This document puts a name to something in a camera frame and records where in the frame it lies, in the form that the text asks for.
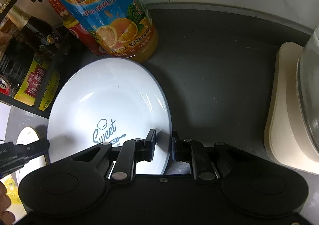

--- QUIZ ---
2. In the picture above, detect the white Sweet print plate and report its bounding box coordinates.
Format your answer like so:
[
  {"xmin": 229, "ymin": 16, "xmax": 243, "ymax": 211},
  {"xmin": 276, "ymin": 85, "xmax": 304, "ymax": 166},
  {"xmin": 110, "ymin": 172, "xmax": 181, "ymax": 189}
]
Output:
[{"xmin": 47, "ymin": 58, "xmax": 172, "ymax": 174}]

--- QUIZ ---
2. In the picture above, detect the dark wine bottle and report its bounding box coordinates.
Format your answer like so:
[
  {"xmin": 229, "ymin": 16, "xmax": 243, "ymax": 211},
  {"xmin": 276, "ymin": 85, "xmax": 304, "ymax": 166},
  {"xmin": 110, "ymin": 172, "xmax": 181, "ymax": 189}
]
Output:
[{"xmin": 7, "ymin": 6, "xmax": 60, "ymax": 56}]

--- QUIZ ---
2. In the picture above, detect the soy sauce jug red handle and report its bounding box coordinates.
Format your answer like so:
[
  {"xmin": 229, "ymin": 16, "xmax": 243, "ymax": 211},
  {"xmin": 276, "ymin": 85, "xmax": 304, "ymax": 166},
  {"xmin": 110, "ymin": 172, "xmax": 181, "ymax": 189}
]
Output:
[{"xmin": 1, "ymin": 37, "xmax": 49, "ymax": 106}]

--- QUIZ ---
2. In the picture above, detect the person's left hand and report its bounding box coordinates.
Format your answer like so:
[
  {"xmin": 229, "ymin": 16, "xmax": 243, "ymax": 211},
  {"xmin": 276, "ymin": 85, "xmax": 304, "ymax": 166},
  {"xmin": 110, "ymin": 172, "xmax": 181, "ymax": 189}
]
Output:
[{"xmin": 0, "ymin": 182, "xmax": 15, "ymax": 225}]

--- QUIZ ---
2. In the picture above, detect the glass kettle with beige handle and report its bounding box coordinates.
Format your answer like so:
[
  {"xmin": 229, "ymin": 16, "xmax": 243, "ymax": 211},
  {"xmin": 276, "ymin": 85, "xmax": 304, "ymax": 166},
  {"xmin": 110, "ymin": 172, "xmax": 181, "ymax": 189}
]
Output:
[{"xmin": 296, "ymin": 29, "xmax": 318, "ymax": 162}]

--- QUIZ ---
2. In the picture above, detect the orange juice bottle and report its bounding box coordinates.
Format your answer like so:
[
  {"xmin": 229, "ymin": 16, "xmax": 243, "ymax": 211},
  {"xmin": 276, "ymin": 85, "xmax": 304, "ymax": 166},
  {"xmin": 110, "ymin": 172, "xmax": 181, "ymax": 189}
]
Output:
[{"xmin": 60, "ymin": 0, "xmax": 159, "ymax": 63}]

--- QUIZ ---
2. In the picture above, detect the gold rimmed white plate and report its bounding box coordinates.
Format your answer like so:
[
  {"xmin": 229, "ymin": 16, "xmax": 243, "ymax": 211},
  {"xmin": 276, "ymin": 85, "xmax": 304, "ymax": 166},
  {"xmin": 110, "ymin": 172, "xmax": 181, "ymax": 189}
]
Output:
[{"xmin": 16, "ymin": 126, "xmax": 50, "ymax": 168}]

